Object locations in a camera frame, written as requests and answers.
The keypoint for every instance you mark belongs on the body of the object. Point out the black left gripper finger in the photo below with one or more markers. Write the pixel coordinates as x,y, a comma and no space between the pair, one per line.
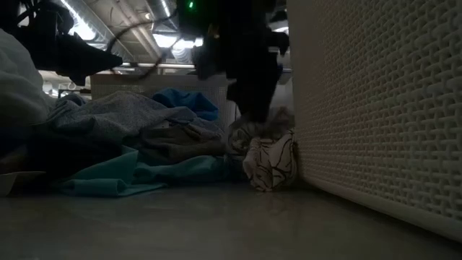
94,57
77,77

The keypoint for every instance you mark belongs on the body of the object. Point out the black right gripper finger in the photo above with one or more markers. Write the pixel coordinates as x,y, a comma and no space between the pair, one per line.
263,101
240,101

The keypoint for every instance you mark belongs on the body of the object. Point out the teal cloth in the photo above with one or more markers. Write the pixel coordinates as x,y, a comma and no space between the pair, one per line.
108,173

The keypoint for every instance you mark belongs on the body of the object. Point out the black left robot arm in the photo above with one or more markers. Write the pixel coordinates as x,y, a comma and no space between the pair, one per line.
21,14

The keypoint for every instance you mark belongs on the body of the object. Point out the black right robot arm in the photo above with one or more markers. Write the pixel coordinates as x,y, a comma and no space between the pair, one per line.
195,14

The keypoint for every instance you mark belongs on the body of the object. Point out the ceiling light strip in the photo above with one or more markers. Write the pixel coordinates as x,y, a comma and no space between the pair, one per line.
81,29

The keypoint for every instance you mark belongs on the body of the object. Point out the grey patterned cloth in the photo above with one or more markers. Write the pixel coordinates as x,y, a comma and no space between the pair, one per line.
249,135

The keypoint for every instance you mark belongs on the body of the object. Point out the white fluffy towel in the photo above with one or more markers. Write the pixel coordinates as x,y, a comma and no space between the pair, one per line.
18,79

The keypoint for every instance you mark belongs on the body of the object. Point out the white perforated plastic basket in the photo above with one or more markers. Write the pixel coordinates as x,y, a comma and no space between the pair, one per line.
379,108
126,83

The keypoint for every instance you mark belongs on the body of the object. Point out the royal blue cloth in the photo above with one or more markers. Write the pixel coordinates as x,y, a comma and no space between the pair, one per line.
187,101

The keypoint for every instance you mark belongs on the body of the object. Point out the light grey heather garment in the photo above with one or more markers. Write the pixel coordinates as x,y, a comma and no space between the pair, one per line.
119,112

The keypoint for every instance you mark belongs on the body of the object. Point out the white cloth with dark lines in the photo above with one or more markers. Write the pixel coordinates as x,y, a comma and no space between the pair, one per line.
270,162

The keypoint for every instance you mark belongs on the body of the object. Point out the brown-grey garment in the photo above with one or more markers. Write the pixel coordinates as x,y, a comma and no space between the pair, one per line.
180,142

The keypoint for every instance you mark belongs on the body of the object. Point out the ceiling light panel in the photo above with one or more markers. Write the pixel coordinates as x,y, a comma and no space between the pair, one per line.
166,40

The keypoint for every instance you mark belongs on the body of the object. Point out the silver ceiling pipe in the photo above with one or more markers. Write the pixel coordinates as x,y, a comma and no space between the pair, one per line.
173,65

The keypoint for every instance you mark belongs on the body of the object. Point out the silver ventilation duct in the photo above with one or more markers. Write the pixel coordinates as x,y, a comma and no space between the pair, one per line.
164,7

